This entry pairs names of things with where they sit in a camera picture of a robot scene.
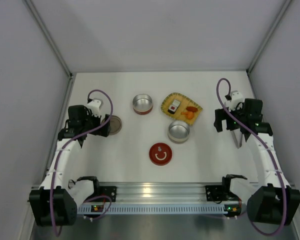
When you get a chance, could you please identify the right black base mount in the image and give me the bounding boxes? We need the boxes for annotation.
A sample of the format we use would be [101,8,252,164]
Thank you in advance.
[205,185,224,204]

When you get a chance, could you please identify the beige-banded metal bowl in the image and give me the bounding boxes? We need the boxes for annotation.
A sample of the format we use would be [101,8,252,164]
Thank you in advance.
[167,120,191,144]

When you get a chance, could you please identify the white sushi piece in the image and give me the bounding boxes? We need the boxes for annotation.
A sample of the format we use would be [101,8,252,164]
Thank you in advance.
[172,99,181,108]

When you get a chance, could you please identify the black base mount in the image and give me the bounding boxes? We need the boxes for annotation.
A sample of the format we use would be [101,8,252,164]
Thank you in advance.
[99,185,117,202]
[205,185,224,204]

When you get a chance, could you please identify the red-brown food piece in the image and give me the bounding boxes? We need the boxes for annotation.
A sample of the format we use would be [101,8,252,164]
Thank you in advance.
[186,106,198,113]

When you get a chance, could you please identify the aluminium mounting rail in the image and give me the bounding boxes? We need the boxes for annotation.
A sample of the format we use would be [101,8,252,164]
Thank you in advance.
[31,181,299,204]

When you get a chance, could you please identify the slotted cable duct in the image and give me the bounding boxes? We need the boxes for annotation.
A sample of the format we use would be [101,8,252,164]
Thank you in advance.
[77,203,241,215]

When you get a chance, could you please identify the red-banded metal bowl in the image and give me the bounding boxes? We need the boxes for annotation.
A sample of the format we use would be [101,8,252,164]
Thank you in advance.
[132,93,153,115]

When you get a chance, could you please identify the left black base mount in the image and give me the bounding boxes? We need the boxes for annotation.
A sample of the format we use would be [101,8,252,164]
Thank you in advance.
[99,185,117,202]

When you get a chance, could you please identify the purple cable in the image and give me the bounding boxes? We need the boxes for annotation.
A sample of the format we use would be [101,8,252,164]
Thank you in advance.
[216,77,291,236]
[49,89,114,238]

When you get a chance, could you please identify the orange fried shrimp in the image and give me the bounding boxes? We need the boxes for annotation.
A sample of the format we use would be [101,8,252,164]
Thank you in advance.
[181,111,195,120]

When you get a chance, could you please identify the metal tongs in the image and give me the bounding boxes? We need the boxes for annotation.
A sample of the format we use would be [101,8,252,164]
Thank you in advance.
[230,129,243,149]

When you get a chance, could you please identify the brown round lid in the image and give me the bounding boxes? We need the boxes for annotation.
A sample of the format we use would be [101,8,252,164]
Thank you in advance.
[109,115,122,136]

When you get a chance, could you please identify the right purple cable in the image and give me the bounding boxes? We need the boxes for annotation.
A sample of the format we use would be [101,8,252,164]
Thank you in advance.
[216,77,291,236]

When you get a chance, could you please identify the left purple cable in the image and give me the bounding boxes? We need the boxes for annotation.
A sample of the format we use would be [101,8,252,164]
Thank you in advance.
[49,89,114,238]

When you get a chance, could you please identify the red round lid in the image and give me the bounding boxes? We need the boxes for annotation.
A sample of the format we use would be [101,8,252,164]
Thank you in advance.
[148,142,173,166]

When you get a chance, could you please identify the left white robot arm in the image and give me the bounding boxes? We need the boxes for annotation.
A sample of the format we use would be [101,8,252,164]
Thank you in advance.
[28,105,112,228]

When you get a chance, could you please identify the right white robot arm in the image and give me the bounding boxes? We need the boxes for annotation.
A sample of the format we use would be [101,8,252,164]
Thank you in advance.
[213,95,300,226]

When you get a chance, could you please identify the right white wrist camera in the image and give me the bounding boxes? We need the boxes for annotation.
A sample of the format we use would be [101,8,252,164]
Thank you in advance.
[224,90,245,112]

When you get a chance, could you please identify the woven bamboo tray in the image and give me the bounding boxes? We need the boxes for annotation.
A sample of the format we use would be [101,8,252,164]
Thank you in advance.
[160,92,203,126]

